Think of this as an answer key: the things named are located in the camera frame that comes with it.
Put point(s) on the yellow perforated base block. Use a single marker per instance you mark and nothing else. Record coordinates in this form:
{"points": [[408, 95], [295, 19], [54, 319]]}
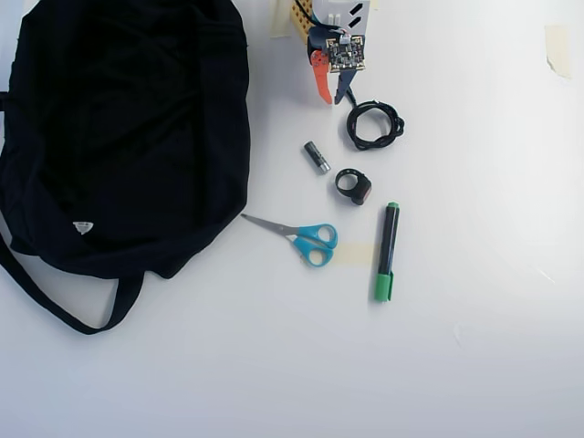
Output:
{"points": [[302, 20]]}

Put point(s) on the small beige tape strip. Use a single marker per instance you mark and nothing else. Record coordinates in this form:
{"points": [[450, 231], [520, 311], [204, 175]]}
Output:
{"points": [[353, 254]]}

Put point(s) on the long beige tape strip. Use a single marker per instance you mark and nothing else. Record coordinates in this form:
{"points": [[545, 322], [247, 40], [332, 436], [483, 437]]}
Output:
{"points": [[279, 20]]}

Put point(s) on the black fabric bag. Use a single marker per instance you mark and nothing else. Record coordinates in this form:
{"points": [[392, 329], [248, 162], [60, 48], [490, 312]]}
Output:
{"points": [[118, 137]]}

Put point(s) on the green and black marker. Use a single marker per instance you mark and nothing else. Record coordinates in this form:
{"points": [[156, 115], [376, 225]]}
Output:
{"points": [[388, 242]]}

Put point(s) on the square camera circuit board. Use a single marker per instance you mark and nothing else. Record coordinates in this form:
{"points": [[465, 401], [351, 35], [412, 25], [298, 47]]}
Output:
{"points": [[346, 54]]}

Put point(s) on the black cylindrical battery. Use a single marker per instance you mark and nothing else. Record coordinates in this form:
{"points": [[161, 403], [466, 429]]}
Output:
{"points": [[316, 157]]}

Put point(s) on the blue-grey gripper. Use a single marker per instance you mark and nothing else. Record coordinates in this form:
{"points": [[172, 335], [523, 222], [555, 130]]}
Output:
{"points": [[320, 78]]}

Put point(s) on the torn beige tape piece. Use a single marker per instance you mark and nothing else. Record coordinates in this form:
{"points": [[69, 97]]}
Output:
{"points": [[559, 50]]}

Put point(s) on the white and teal robot arm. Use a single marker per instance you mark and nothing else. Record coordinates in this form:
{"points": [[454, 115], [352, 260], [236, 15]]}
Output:
{"points": [[342, 11]]}

